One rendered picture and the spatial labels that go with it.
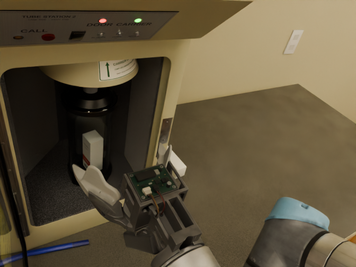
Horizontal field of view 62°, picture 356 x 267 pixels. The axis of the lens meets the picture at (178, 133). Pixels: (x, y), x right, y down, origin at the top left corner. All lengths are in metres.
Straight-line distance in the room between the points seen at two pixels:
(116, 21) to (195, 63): 0.82
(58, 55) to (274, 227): 0.37
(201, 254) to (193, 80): 0.91
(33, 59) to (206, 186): 0.61
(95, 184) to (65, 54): 0.18
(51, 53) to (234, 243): 0.60
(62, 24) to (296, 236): 0.37
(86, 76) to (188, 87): 0.75
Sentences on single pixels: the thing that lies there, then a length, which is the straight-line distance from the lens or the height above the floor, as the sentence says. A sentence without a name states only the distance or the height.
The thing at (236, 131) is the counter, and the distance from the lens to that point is 1.14.
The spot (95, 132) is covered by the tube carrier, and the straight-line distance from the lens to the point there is 0.62.
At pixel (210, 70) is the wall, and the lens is 1.23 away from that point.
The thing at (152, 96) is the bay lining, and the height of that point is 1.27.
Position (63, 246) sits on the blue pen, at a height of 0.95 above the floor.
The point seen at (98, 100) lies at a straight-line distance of 0.59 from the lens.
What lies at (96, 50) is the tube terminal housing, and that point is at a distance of 0.46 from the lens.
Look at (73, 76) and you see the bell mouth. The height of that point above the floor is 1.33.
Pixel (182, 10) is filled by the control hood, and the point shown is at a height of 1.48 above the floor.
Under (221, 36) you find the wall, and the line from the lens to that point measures 1.18.
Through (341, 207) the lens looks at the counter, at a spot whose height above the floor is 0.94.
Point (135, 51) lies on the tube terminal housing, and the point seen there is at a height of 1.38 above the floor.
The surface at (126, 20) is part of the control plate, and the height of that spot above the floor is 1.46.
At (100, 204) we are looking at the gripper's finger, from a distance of 0.44.
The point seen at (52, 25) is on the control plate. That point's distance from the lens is 0.35.
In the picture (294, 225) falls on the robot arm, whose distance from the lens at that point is 0.44.
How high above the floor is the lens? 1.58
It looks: 38 degrees down
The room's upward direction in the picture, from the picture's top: 14 degrees clockwise
